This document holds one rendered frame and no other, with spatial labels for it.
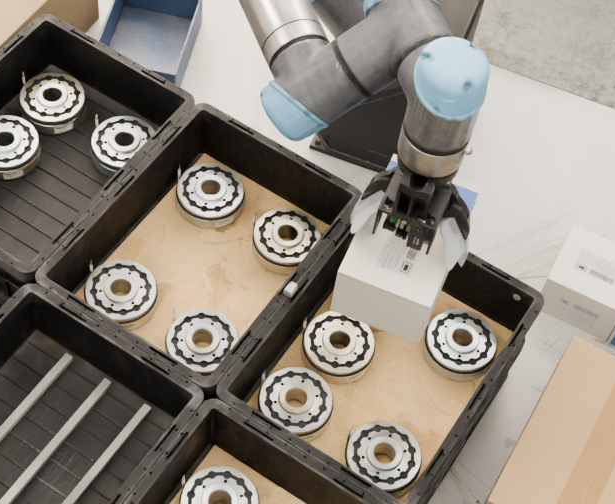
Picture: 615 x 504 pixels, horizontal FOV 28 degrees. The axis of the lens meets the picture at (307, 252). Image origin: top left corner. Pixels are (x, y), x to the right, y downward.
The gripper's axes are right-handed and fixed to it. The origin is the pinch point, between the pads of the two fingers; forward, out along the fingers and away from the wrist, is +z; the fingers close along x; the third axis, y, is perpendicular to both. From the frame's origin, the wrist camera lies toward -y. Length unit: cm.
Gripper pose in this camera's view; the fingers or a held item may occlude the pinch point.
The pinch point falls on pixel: (408, 239)
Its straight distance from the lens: 158.1
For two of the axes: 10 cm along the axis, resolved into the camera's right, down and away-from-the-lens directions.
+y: -3.8, 7.5, -5.4
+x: 9.2, 3.6, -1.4
